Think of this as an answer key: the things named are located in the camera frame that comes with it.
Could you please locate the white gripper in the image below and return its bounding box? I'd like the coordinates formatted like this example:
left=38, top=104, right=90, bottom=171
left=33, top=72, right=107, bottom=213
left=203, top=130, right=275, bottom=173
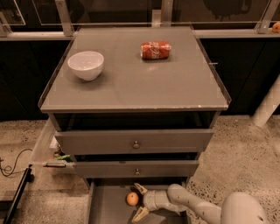
left=131, top=183, right=170, bottom=223

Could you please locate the orange fruit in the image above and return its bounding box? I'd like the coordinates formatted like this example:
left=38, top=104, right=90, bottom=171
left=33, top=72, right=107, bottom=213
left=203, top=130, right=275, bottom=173
left=272, top=22, right=280, bottom=33
left=126, top=192, right=139, bottom=207

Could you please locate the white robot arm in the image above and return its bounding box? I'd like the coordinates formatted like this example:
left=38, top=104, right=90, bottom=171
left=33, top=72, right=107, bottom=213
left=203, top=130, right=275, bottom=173
left=132, top=81, right=280, bottom=224

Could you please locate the grey bottom drawer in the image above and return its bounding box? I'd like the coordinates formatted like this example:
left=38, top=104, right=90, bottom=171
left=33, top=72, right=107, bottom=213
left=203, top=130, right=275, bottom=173
left=86, top=178, right=192, bottom=224

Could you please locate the grey drawer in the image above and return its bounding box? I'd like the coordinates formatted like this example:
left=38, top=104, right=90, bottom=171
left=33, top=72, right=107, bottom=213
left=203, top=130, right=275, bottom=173
left=55, top=129, right=214, bottom=155
left=73, top=160, right=199, bottom=179
left=86, top=178, right=192, bottom=224

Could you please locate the grey middle drawer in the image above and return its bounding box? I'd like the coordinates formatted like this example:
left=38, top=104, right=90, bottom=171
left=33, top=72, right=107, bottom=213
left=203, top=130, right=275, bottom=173
left=73, top=160, right=199, bottom=179

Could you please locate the grey top drawer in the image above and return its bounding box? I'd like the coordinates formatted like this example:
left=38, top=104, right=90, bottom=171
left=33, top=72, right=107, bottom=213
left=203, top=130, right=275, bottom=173
left=55, top=129, right=214, bottom=155

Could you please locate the grey drawer cabinet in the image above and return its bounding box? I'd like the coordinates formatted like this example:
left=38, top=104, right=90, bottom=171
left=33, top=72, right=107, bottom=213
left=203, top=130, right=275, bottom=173
left=38, top=25, right=232, bottom=224

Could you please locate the clear plastic bin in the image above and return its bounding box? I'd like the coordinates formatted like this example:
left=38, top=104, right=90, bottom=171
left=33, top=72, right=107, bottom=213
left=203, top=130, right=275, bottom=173
left=30, top=120, right=75, bottom=175

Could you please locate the black stand leg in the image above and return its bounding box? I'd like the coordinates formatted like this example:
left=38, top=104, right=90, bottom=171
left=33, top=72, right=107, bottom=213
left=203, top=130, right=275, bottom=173
left=3, top=164, right=34, bottom=224

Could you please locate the white ceramic bowl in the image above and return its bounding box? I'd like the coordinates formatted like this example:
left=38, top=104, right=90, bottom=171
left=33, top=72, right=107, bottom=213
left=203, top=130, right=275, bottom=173
left=67, top=51, right=104, bottom=81

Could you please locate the red soda can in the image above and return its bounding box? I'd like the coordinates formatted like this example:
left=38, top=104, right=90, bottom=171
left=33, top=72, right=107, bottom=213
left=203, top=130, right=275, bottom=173
left=140, top=41, right=172, bottom=60

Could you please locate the orange fruit on ledge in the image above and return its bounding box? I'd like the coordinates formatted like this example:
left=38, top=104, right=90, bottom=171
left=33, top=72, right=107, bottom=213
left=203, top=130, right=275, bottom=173
left=272, top=22, right=280, bottom=33

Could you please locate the black cable on floor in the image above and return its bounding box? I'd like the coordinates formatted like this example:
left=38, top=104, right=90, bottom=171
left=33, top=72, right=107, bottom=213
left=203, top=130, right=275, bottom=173
left=0, top=148, right=33, bottom=178

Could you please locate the metal railing frame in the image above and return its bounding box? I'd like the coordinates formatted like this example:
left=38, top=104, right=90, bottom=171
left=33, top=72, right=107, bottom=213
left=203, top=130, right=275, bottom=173
left=0, top=0, right=280, bottom=40

